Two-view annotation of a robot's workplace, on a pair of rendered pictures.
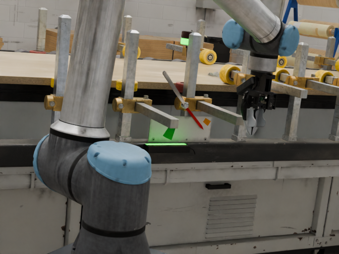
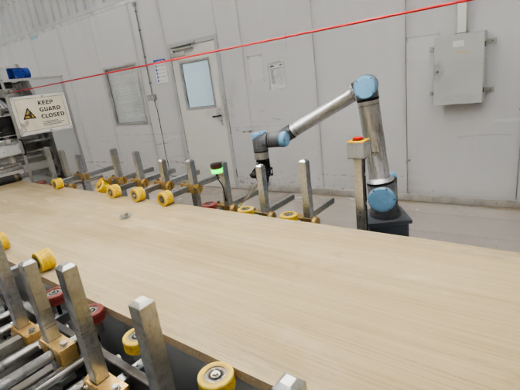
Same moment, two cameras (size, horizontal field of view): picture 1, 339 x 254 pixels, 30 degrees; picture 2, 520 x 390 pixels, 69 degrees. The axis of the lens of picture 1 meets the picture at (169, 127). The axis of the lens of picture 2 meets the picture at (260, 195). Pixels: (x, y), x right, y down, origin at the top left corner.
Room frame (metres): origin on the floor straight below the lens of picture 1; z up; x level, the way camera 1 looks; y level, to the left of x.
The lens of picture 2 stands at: (2.99, 1.82, 1.50)
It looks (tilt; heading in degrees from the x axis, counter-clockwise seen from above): 17 degrees down; 247
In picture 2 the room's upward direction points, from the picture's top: 7 degrees counter-clockwise
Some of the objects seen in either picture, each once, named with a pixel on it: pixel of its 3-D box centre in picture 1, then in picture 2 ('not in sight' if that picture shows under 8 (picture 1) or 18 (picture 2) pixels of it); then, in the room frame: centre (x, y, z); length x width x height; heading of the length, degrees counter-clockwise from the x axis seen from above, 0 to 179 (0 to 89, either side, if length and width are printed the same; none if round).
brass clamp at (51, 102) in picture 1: (65, 103); (305, 220); (2.14, 0.37, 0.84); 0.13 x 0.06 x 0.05; 117
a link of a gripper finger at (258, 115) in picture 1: (259, 122); not in sight; (2.03, -0.29, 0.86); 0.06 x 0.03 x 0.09; 27
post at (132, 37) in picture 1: (126, 97); (265, 210); (2.24, 0.16, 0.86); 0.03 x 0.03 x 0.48; 27
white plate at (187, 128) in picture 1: (180, 129); not in sight; (2.32, -0.04, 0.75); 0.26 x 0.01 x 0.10; 117
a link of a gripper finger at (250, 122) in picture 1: (251, 122); not in sight; (2.02, -0.26, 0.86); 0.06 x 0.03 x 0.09; 27
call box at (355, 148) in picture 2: not in sight; (358, 148); (2.01, 0.62, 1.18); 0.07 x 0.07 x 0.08; 27
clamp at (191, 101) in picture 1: (192, 103); (226, 208); (2.37, -0.08, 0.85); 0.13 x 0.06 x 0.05; 117
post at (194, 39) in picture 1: (188, 96); (228, 203); (2.36, -0.06, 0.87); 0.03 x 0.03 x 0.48; 27
